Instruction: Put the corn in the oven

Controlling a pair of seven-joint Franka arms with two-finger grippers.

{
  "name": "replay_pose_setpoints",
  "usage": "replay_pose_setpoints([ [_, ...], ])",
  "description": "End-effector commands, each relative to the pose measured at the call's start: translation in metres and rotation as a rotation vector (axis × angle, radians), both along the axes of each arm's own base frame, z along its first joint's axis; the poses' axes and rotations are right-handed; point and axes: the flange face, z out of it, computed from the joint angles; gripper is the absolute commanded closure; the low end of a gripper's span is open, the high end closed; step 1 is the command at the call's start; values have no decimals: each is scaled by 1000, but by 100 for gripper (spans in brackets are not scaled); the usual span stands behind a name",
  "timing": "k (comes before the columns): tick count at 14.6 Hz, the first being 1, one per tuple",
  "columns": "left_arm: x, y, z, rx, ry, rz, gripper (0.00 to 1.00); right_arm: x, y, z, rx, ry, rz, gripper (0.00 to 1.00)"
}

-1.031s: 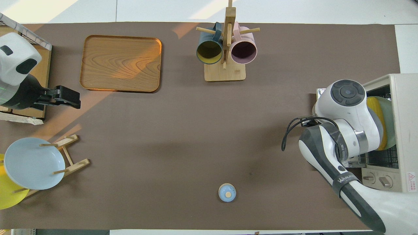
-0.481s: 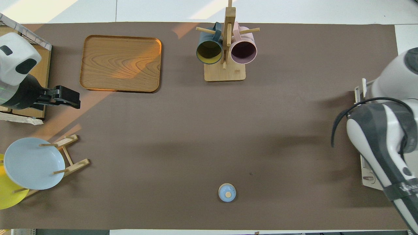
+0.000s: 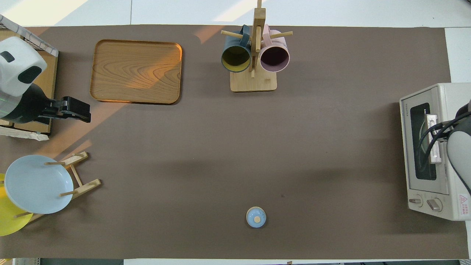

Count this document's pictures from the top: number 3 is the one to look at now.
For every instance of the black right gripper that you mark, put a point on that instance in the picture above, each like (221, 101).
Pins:
(33, 106)

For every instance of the toaster oven glass door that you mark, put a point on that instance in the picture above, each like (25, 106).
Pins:
(408, 147)

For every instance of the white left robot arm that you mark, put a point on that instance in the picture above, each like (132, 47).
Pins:
(14, 66)

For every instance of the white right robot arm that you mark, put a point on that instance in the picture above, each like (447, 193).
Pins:
(460, 154)

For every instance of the white toaster oven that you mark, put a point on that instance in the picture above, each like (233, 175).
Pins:
(458, 92)

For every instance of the wooden two-step shelf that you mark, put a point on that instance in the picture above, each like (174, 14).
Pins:
(49, 77)

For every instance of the white checked cloth liner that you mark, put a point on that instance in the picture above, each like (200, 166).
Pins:
(33, 38)

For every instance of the wooden plate rack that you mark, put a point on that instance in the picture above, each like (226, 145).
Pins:
(82, 186)

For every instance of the wooden serving tray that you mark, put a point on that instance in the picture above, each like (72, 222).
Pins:
(136, 71)

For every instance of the light blue plate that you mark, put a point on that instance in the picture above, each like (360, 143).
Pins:
(36, 184)

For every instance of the yellow plate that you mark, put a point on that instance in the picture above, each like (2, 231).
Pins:
(9, 221)

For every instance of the brown table mat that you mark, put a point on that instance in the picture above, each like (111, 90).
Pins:
(220, 147)

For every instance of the dark blue mug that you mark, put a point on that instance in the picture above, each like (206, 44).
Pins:
(235, 59)

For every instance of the wooden mug tree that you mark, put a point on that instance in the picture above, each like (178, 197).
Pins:
(254, 82)

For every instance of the pink mug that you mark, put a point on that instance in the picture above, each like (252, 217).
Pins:
(274, 59)

